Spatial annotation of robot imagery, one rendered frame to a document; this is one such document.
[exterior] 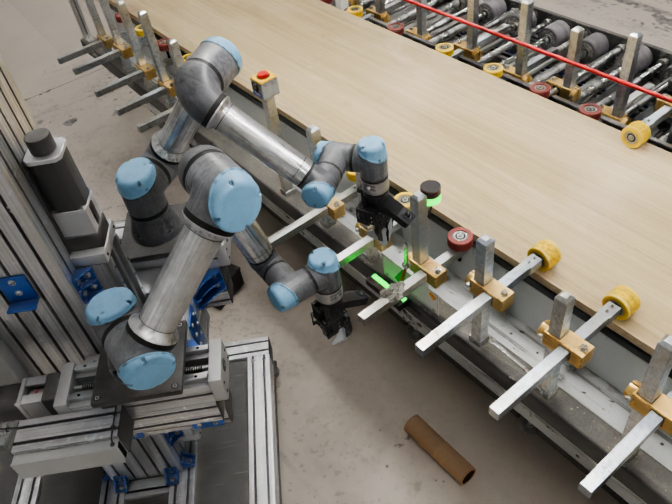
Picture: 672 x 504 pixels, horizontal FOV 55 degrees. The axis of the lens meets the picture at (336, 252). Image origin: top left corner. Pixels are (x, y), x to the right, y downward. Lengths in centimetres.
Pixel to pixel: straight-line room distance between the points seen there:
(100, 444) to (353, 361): 140
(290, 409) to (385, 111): 128
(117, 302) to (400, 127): 138
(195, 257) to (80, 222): 42
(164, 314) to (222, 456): 115
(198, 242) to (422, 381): 163
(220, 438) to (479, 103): 161
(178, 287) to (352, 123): 137
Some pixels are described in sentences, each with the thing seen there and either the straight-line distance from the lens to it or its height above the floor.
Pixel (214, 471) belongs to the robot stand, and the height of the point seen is 21.
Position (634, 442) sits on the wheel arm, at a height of 96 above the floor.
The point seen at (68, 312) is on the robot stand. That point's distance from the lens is 181.
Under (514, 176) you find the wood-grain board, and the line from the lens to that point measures 227.
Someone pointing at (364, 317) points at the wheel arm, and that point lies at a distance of 188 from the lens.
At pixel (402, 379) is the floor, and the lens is 279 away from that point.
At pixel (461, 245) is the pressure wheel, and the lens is 201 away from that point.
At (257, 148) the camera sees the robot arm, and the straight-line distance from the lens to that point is 160.
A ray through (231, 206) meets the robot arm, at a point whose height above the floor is 152.
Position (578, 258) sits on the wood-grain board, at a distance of 201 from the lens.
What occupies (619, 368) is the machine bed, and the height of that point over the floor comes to 71.
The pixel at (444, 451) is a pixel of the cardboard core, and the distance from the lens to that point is 253.
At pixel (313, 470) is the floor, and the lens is 262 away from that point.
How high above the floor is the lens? 232
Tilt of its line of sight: 44 degrees down
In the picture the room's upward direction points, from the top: 9 degrees counter-clockwise
